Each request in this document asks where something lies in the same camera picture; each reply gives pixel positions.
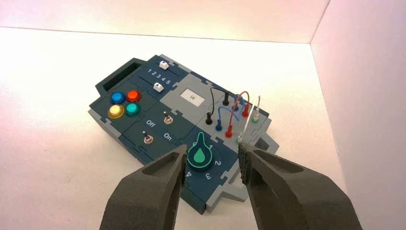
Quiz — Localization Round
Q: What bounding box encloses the black jumper cable with plugs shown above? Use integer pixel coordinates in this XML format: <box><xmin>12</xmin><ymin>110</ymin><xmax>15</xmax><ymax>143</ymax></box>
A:
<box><xmin>205</xmin><ymin>87</ymin><xmax>230</xmax><ymax>126</ymax></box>

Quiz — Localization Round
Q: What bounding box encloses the dark green rotary knob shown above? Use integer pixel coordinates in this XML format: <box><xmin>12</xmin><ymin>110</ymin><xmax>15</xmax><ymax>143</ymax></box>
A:
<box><xmin>187</xmin><ymin>132</ymin><xmax>214</xmax><ymax>173</ymax></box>

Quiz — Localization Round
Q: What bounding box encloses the blue jumper cable with plugs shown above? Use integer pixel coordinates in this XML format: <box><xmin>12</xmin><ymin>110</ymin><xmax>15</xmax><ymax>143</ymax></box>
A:
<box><xmin>215</xmin><ymin>93</ymin><xmax>249</xmax><ymax>132</ymax></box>

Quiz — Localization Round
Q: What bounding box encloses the teal round push button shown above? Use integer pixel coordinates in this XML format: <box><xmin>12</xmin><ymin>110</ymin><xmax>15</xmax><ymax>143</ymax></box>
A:
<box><xmin>125</xmin><ymin>103</ymin><xmax>141</xmax><ymax>117</ymax></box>

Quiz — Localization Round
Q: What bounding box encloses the white number display label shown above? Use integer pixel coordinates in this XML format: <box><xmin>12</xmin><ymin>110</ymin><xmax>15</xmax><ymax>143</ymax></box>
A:
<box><xmin>180</xmin><ymin>88</ymin><xmax>205</xmax><ymax>107</ymax></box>

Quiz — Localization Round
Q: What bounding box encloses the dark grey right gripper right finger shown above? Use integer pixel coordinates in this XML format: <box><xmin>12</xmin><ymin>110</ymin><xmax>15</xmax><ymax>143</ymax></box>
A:
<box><xmin>238</xmin><ymin>142</ymin><xmax>363</xmax><ymax>230</ymax></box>

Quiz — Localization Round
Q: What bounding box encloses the yellow round push button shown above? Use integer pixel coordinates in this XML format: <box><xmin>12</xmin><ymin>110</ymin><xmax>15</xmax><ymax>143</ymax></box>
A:
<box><xmin>107</xmin><ymin>104</ymin><xmax>125</xmax><ymax>120</ymax></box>

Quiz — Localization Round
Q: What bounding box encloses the white jumper cable with plugs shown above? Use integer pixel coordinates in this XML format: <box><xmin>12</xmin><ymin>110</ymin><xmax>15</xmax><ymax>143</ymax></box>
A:
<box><xmin>236</xmin><ymin>95</ymin><xmax>262</xmax><ymax>145</ymax></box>

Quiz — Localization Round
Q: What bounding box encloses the red jumper cable with plugs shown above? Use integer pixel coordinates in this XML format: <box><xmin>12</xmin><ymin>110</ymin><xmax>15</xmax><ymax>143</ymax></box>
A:
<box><xmin>225</xmin><ymin>91</ymin><xmax>251</xmax><ymax>139</ymax></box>

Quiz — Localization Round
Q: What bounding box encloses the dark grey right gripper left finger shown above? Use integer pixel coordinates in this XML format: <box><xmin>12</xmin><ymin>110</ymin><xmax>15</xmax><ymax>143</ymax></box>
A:
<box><xmin>99</xmin><ymin>144</ymin><xmax>188</xmax><ymax>230</ymax></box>

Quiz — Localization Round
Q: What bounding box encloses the orange round push button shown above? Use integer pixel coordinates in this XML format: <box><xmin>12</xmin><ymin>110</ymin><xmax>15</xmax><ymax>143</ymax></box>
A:
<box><xmin>126</xmin><ymin>90</ymin><xmax>142</xmax><ymax>103</ymax></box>

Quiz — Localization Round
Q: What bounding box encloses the blue grey control panel box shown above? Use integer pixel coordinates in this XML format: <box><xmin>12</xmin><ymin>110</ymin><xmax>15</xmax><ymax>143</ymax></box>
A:
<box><xmin>88</xmin><ymin>54</ymin><xmax>281</xmax><ymax>216</ymax></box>

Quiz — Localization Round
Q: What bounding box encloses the blue round push button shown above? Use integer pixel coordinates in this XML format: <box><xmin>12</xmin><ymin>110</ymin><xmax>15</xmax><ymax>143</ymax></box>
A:
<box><xmin>111</xmin><ymin>92</ymin><xmax>126</xmax><ymax>105</ymax></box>

